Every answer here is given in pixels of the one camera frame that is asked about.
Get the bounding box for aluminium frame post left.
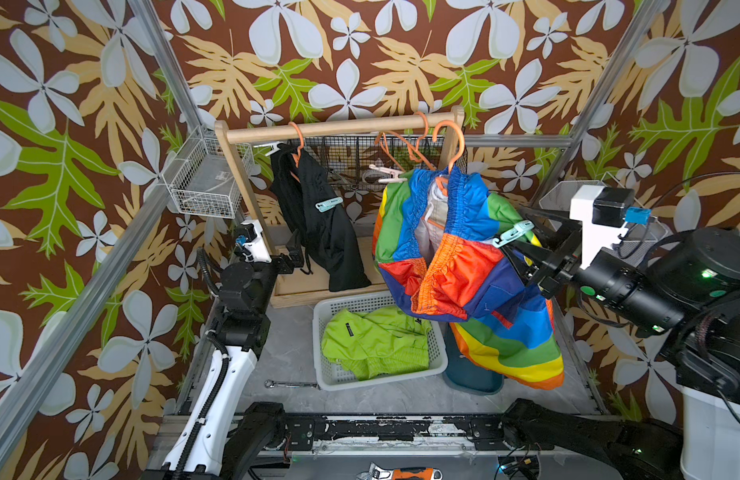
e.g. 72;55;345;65
0;1;227;479

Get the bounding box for aluminium frame post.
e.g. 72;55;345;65
525;0;671;208
0;1;227;479

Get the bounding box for mint clothespin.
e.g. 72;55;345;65
492;220;535;248
315;197;343;213

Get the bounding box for black wire basket back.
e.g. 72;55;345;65
304;134;428;191

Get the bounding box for black shorts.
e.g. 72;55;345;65
270;143;371;292

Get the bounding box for rainbow striped shorts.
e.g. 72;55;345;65
373;169;565;390

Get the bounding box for aluminium frame post right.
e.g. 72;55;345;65
525;0;671;208

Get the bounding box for white mesh basket right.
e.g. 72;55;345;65
539;180;670;262

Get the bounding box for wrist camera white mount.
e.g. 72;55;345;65
234;219;272;263
569;185;651;269

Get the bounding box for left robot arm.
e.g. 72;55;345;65
142;244;309;479

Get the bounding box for orange hanger of black shorts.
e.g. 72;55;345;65
287;122;305;181

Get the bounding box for small silver wrench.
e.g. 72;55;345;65
264;379;320;390

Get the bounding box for orange hanger of green shorts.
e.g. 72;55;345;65
374;112;436;176

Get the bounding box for orange hanger of rainbow shorts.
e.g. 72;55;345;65
431;120;466;195

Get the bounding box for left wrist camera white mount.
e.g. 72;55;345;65
234;219;272;263

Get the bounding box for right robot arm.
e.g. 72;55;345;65
502;211;740;479

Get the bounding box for white wire basket left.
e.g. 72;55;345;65
164;121;263;220

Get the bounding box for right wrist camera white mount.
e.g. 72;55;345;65
569;185;651;269

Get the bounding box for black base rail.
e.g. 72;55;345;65
219;398;686;480

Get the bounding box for lime green shorts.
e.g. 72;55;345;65
321;306;433;381

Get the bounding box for orange handled adjustable wrench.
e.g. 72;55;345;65
356;463;444;480

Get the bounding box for dark teal tray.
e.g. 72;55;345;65
443;327;504;396

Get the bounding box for wooden clothes rack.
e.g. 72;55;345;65
215;106;465;307

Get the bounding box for white clothespin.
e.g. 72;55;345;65
365;164;406;184

